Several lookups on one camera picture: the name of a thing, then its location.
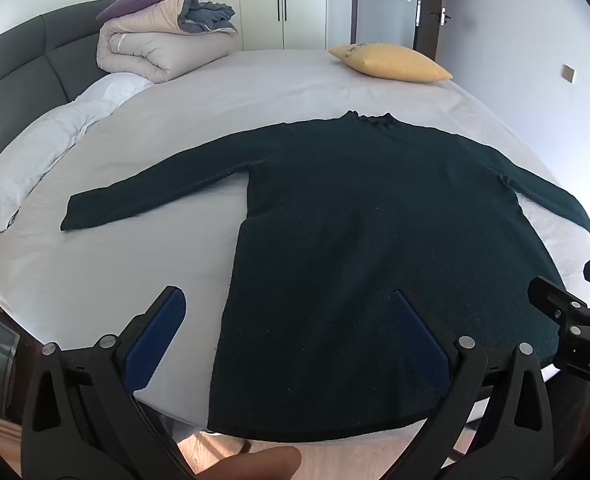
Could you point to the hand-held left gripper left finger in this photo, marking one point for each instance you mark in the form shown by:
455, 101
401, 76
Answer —
157, 332

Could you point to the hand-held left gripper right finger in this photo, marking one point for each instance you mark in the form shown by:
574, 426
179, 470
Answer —
422, 345

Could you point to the dark green sweater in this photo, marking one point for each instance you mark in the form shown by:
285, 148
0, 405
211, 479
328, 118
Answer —
355, 260

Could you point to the bed with white sheet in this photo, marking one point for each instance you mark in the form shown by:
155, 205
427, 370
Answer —
215, 105

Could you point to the yellow pillow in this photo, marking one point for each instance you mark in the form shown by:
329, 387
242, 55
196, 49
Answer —
390, 62

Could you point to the folded beige duvet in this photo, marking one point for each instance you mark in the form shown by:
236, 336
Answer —
155, 45

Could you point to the grey upholstered headboard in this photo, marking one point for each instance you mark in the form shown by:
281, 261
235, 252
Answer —
20, 55

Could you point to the dark-framed door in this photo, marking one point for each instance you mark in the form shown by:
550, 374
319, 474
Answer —
432, 10

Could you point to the folded grey-blue blanket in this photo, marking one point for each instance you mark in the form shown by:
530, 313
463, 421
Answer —
209, 16

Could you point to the purple cushion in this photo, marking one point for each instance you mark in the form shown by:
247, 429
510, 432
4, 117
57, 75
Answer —
140, 1

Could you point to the cream wardrobe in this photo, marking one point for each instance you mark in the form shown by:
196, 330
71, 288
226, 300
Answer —
270, 0

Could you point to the square wall socket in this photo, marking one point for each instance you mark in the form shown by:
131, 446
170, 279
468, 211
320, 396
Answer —
568, 73

